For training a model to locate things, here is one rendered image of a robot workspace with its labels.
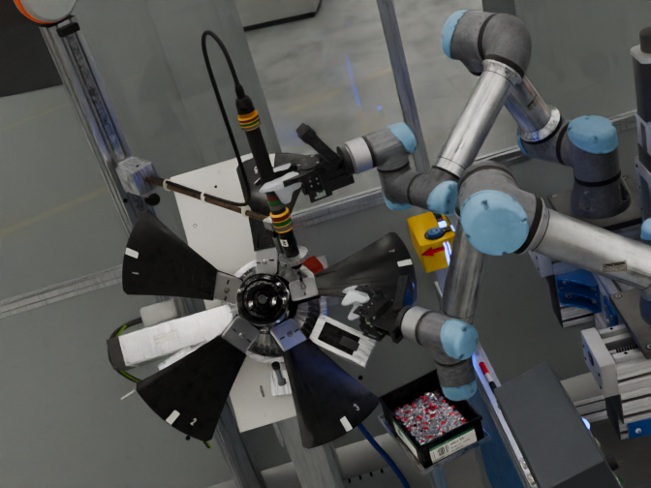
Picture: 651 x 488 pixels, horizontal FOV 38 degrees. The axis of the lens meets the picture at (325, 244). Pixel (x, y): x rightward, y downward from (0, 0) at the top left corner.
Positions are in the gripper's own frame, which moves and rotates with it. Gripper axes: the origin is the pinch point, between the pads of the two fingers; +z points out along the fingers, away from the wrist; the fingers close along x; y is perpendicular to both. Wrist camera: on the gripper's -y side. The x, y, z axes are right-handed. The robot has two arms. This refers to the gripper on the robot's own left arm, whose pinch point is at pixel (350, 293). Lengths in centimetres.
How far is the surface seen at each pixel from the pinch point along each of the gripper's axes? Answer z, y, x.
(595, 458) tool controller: -77, 22, -9
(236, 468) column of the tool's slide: 81, 15, 92
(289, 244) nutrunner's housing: 9.9, 3.5, -14.7
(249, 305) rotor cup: 14.5, 16.9, -6.0
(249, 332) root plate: 18.2, 18.3, 2.7
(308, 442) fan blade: -4.5, 28.7, 18.4
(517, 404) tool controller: -58, 16, -7
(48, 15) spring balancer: 80, -2, -66
